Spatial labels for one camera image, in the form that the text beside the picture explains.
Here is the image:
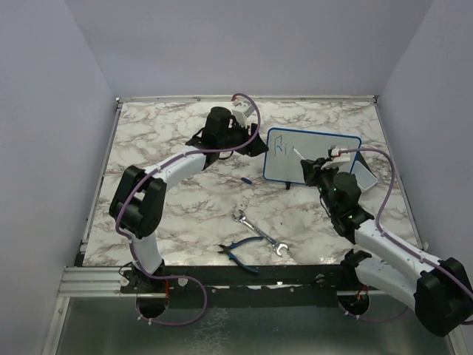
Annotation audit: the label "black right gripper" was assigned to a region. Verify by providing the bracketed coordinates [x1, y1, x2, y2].
[304, 157, 341, 214]

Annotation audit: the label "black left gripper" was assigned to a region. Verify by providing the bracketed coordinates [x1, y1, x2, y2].
[218, 118, 268, 157]

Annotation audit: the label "blue white marker pen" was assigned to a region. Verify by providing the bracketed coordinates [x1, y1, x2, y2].
[293, 147, 305, 160]

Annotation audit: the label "blue framed whiteboard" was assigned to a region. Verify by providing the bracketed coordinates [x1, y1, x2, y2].
[263, 127, 362, 184]

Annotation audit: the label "blue marker cap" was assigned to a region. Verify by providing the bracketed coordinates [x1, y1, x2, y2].
[241, 177, 252, 185]

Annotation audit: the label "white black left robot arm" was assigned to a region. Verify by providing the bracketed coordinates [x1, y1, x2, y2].
[109, 101, 268, 292]

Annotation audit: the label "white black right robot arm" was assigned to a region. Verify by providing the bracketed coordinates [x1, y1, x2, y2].
[300, 158, 472, 337]

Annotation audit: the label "white plastic box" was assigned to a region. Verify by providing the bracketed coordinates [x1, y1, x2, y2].
[352, 161, 378, 193]

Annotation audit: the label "silver combination wrench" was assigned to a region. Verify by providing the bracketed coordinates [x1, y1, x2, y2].
[232, 209, 290, 257]

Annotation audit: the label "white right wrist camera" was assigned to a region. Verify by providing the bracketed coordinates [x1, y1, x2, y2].
[321, 145, 351, 170]

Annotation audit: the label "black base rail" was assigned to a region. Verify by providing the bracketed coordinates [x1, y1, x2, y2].
[120, 251, 369, 309]

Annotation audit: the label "blue handled pliers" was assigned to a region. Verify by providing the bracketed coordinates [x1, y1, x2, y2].
[217, 236, 265, 275]

